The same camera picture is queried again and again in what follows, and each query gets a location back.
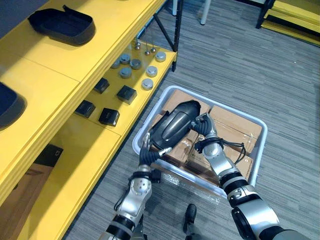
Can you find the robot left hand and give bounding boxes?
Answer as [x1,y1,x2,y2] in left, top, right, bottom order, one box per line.
[138,132,174,167]

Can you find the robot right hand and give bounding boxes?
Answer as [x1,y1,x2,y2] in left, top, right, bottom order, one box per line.
[191,112,218,142]

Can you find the black plastic housing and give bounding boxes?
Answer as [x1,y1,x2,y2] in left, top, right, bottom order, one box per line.
[0,82,28,131]
[27,6,96,46]
[149,99,203,151]

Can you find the yellow shelf unit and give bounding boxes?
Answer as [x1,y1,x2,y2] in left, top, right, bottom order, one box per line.
[0,0,185,240]

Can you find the white plastic bin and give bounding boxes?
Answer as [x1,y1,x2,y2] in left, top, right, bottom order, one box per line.
[131,85,268,201]

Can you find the small black square box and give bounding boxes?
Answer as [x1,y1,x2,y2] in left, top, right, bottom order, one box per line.
[74,99,97,119]
[116,84,139,105]
[93,77,111,95]
[98,107,121,129]

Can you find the robot dark foot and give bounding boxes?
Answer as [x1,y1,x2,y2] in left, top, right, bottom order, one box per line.
[182,203,199,235]

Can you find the black printed carton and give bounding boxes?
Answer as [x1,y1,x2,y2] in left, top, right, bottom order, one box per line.
[32,143,65,167]

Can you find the white table leg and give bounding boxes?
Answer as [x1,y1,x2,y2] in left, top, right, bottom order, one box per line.
[199,0,210,26]

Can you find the large brown cardboard carton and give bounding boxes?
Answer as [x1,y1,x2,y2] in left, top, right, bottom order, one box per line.
[0,159,57,209]

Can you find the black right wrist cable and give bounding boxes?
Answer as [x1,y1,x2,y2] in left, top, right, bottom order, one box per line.
[217,138,248,165]

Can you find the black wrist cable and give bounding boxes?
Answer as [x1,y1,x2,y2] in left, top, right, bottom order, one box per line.
[217,138,248,165]
[114,174,136,211]

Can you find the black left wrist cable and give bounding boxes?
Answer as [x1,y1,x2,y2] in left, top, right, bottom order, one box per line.
[114,174,136,211]

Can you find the black frame yellow board rack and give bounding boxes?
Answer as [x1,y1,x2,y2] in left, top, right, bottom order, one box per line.
[254,0,320,47]

